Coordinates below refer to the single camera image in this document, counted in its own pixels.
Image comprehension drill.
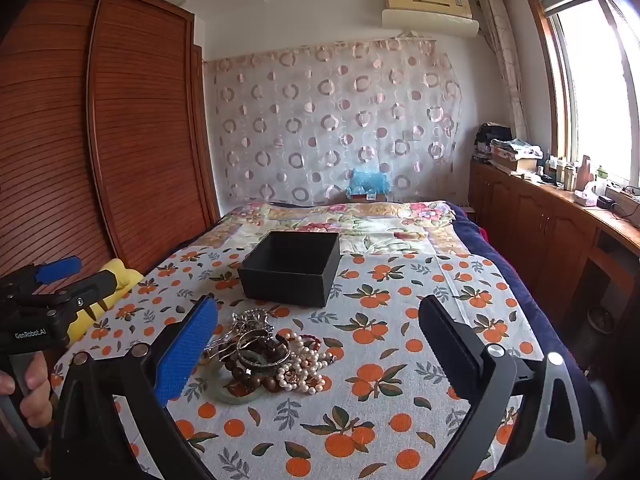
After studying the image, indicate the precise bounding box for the pale green jade bangle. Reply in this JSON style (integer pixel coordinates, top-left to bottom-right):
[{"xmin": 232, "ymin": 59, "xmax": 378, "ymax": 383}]
[{"xmin": 212, "ymin": 360, "xmax": 264, "ymax": 405}]

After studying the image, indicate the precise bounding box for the row of bottles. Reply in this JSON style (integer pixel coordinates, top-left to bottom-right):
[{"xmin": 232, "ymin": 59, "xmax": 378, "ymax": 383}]
[{"xmin": 542, "ymin": 150, "xmax": 609, "ymax": 196}]

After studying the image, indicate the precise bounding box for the dark blue blanket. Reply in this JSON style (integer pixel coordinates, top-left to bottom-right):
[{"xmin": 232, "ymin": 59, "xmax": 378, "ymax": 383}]
[{"xmin": 442, "ymin": 202, "xmax": 596, "ymax": 392}]

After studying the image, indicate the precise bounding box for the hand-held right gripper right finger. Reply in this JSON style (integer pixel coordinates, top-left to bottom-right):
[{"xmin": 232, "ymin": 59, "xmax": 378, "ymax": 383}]
[{"xmin": 417, "ymin": 295, "xmax": 588, "ymax": 480}]

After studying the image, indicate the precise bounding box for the person's left hand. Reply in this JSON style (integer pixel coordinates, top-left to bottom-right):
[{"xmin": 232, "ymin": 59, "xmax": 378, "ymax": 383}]
[{"xmin": 0, "ymin": 350, "xmax": 54, "ymax": 427}]

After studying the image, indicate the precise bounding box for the window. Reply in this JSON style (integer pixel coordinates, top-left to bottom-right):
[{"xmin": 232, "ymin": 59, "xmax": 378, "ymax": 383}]
[{"xmin": 520, "ymin": 0, "xmax": 640, "ymax": 192}]

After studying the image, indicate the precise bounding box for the yellow plush toy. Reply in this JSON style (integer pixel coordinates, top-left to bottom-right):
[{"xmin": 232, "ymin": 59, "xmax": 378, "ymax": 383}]
[{"xmin": 67, "ymin": 258, "xmax": 144, "ymax": 343}]

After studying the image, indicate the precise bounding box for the circle-patterned sheer curtain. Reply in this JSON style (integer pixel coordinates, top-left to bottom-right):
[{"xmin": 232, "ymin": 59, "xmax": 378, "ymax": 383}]
[{"xmin": 202, "ymin": 37, "xmax": 463, "ymax": 209}]

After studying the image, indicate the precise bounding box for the small cardboard box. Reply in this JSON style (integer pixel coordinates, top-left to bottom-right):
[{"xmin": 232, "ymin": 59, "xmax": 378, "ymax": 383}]
[{"xmin": 345, "ymin": 190, "xmax": 389, "ymax": 204}]

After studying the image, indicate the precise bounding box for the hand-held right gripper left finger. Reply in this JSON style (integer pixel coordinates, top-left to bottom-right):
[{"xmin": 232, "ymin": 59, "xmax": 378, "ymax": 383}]
[{"xmin": 50, "ymin": 294, "xmax": 221, "ymax": 480}]

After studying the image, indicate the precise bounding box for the black box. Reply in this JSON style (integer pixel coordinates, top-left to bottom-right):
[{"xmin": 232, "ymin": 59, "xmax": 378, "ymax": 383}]
[{"xmin": 237, "ymin": 230, "xmax": 342, "ymax": 309}]

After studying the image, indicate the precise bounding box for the white power strip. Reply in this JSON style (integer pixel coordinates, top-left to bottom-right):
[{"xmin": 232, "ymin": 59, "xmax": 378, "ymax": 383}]
[{"xmin": 605, "ymin": 185, "xmax": 640, "ymax": 217}]

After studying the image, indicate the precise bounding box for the wall air conditioner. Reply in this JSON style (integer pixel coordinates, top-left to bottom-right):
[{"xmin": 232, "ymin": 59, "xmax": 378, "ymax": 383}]
[{"xmin": 381, "ymin": 0, "xmax": 480, "ymax": 37}]

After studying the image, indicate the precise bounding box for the silver hair ornament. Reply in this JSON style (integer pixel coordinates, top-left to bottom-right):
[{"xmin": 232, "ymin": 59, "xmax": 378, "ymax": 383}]
[{"xmin": 230, "ymin": 307, "xmax": 277, "ymax": 335}]

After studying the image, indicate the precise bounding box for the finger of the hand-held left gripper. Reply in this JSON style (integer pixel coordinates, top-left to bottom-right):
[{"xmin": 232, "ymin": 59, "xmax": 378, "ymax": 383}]
[
  {"xmin": 0, "ymin": 256, "xmax": 84, "ymax": 302},
  {"xmin": 30, "ymin": 269, "xmax": 127, "ymax": 320}
]

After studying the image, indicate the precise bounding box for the patterned window curtain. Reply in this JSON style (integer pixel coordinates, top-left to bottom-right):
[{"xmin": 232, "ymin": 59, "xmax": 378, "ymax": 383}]
[{"xmin": 477, "ymin": 0, "xmax": 531, "ymax": 143}]

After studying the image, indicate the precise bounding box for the blue gift bag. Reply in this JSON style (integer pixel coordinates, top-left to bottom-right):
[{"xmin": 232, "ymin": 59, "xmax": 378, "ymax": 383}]
[{"xmin": 347, "ymin": 165, "xmax": 392, "ymax": 197}]

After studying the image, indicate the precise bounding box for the wooden cabinet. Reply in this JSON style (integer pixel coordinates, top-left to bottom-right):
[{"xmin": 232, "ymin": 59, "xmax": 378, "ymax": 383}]
[{"xmin": 467, "ymin": 157, "xmax": 640, "ymax": 351}]

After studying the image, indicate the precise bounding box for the floral blanket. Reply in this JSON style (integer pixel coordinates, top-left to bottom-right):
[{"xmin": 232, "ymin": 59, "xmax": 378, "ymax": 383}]
[{"xmin": 210, "ymin": 201, "xmax": 457, "ymax": 262}]

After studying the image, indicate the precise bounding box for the wooden slatted wardrobe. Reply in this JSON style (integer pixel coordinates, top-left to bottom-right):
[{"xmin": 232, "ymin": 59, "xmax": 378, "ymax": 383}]
[{"xmin": 0, "ymin": 0, "xmax": 221, "ymax": 301}]

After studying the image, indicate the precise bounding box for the dark bowl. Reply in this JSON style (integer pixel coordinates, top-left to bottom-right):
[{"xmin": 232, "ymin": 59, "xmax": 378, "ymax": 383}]
[{"xmin": 587, "ymin": 305, "xmax": 617, "ymax": 334}]

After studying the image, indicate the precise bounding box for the tissue box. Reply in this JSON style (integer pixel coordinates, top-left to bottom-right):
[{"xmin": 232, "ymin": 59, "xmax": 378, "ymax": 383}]
[{"xmin": 574, "ymin": 182, "xmax": 599, "ymax": 207}]

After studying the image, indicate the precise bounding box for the stack of boxes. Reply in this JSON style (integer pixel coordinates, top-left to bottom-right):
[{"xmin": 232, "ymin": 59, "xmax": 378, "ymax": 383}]
[{"xmin": 490, "ymin": 139, "xmax": 545, "ymax": 176}]

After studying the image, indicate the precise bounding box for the orange-print cloth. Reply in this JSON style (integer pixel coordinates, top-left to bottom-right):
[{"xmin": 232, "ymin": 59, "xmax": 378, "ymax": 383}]
[{"xmin": 47, "ymin": 247, "xmax": 551, "ymax": 480}]

